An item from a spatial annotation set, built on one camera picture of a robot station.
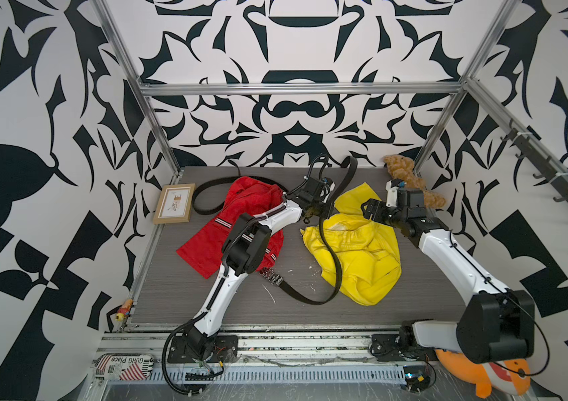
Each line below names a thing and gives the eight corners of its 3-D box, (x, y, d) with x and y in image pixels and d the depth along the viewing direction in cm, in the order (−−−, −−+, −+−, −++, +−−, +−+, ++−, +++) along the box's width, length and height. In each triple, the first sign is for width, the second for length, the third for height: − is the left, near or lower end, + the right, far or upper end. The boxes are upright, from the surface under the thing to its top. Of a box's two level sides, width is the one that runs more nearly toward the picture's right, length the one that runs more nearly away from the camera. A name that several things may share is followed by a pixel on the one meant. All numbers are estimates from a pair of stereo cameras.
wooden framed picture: (154, 224, 104) (152, 221, 102) (164, 189, 116) (161, 185, 114) (190, 221, 105) (188, 217, 103) (196, 186, 117) (194, 182, 115)
